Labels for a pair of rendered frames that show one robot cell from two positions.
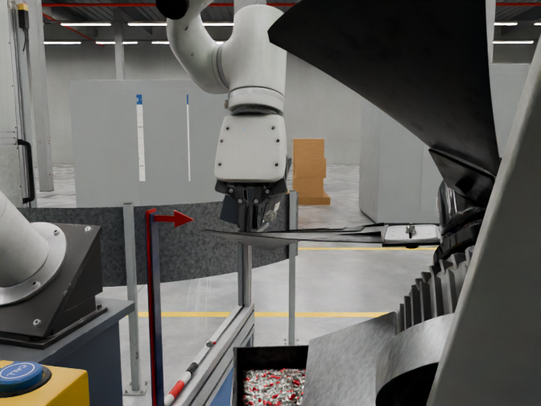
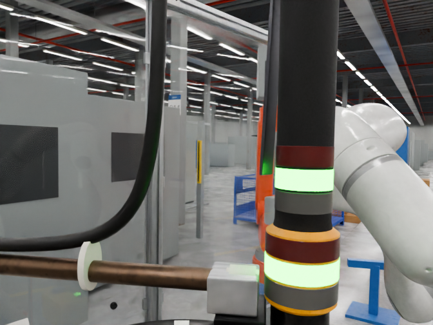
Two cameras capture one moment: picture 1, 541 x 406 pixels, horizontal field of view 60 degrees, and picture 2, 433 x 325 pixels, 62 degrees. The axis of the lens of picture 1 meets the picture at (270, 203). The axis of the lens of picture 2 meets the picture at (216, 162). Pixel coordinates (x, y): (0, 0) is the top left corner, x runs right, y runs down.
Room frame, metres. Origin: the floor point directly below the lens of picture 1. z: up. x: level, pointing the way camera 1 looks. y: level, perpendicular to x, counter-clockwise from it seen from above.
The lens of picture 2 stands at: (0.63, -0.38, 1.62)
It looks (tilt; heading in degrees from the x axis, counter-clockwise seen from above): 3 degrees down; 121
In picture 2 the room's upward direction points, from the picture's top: 1 degrees clockwise
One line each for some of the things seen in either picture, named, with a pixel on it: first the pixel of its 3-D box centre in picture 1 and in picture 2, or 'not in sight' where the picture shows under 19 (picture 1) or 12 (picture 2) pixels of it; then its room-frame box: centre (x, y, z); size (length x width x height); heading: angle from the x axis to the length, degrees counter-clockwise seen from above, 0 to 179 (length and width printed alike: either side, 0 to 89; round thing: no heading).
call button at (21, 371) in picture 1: (18, 377); not in sight; (0.40, 0.23, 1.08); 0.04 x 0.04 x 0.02
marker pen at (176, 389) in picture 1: (179, 384); not in sight; (0.75, 0.16, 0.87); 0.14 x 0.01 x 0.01; 168
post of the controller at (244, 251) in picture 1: (244, 267); not in sight; (1.16, 0.07, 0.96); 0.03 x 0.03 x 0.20; 78
